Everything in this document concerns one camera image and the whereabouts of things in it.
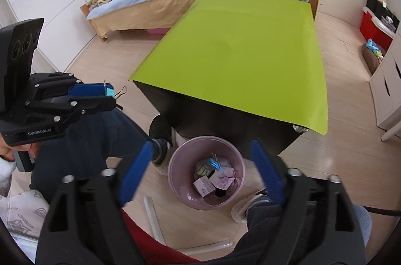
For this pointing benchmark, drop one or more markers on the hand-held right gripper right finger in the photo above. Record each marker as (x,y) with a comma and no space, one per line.
(266,171)

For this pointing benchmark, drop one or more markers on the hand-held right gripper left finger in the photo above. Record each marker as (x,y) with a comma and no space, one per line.
(137,171)

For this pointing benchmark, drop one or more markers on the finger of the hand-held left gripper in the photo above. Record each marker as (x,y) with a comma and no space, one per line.
(87,90)
(94,104)

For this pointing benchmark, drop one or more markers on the pink trash bin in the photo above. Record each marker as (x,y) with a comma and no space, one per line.
(181,183)

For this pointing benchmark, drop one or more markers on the light blue binder clip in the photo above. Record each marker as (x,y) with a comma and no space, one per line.
(216,163)

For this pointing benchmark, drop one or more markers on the green and white scrunchie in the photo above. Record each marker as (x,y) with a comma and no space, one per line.
(203,171)

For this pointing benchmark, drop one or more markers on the person's left forearm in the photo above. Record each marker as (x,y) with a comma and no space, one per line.
(5,174)

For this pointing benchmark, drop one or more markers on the person's left hand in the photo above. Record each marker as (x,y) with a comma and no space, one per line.
(6,150)

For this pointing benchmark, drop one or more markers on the person's left leg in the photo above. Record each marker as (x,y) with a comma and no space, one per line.
(94,139)

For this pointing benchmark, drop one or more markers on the person's leg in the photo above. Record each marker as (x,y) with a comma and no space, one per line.
(94,139)
(266,236)

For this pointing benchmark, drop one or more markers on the white slipper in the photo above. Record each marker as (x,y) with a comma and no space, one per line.
(242,210)

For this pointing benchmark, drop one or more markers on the clear plastic tube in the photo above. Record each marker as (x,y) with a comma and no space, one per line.
(153,218)
(206,246)

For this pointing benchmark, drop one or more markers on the small labelled box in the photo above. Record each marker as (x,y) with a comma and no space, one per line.
(203,187)

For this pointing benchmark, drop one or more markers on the person's right leg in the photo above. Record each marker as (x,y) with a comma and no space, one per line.
(266,236)

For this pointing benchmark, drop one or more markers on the red garment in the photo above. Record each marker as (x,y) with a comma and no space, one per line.
(156,246)

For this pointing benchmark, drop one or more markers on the wooden bed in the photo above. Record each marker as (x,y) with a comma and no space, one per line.
(131,17)

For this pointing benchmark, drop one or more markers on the black chair leg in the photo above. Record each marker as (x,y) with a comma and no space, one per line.
(382,211)

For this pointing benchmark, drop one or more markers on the person's white printed top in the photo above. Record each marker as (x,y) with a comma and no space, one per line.
(22,218)

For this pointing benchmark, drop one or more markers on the white pole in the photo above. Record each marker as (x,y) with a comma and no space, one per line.
(390,135)

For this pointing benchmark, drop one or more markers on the white cabinet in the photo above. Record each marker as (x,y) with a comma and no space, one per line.
(388,86)

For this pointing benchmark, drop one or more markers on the brown pet bed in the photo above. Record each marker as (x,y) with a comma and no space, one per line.
(371,61)

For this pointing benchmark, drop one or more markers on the blue yarn toy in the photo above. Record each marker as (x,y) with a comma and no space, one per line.
(374,47)

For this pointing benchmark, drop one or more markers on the red storage box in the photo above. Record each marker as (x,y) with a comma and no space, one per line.
(372,30)

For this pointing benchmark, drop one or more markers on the black bags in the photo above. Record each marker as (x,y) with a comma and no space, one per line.
(379,9)

